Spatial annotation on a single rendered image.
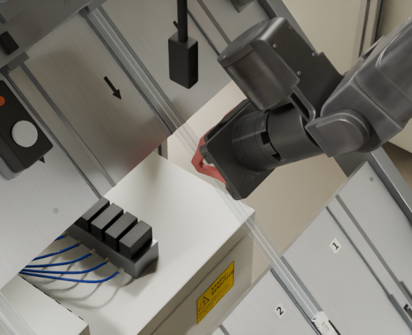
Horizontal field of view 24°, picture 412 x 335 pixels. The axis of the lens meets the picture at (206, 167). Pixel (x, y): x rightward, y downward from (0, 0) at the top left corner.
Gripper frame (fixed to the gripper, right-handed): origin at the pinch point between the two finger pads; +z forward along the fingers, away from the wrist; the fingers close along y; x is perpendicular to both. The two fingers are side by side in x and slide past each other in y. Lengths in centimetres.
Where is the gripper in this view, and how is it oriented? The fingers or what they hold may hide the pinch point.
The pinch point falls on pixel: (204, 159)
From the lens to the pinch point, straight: 100.5
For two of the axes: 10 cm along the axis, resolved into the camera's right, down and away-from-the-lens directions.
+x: 5.7, 7.9, 2.1
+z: -5.5, 1.8, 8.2
